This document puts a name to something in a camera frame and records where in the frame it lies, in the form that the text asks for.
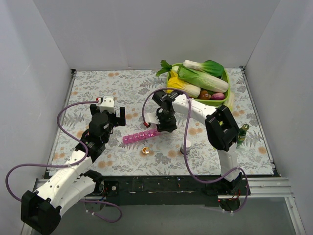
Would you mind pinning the pink weekly pill organizer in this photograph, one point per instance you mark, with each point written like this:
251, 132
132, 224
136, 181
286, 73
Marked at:
140, 136

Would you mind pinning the brown mushroom toy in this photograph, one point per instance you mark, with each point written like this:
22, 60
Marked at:
204, 95

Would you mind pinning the black front table rail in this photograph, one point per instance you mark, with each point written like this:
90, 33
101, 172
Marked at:
170, 190

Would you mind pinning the bok choy toy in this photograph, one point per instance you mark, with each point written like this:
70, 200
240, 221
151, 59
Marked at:
210, 67

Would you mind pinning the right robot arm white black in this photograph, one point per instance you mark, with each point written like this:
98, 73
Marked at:
221, 127

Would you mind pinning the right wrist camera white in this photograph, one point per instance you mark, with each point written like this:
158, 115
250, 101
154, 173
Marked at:
150, 118

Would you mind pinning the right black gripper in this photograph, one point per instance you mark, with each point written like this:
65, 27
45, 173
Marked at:
167, 125

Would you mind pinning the green napa cabbage toy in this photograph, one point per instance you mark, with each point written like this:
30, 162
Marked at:
202, 80

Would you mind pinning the leafy green herb toy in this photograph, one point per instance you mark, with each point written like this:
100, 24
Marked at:
165, 67

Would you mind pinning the celery stalk toy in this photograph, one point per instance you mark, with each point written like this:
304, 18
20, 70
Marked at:
230, 101

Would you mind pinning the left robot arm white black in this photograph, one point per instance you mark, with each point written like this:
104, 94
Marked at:
42, 209

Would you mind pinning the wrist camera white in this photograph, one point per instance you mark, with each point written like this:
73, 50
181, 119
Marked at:
106, 103
150, 118

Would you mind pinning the purple onion toy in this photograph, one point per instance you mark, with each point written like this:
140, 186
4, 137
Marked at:
218, 96

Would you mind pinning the white bottle blue label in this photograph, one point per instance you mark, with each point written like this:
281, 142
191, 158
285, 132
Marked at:
187, 149

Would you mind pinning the floral table mat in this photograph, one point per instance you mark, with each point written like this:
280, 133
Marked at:
130, 90

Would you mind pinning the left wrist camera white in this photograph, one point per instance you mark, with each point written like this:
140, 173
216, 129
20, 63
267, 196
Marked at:
106, 103

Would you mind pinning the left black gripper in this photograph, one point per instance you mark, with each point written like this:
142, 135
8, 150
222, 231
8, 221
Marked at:
117, 117

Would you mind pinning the green glass bottle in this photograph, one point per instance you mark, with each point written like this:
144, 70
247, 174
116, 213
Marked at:
242, 134

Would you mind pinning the yellow napa cabbage toy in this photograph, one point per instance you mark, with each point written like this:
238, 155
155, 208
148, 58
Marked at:
191, 90

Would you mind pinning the gold bottle cap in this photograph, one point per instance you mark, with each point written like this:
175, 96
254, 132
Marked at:
145, 150

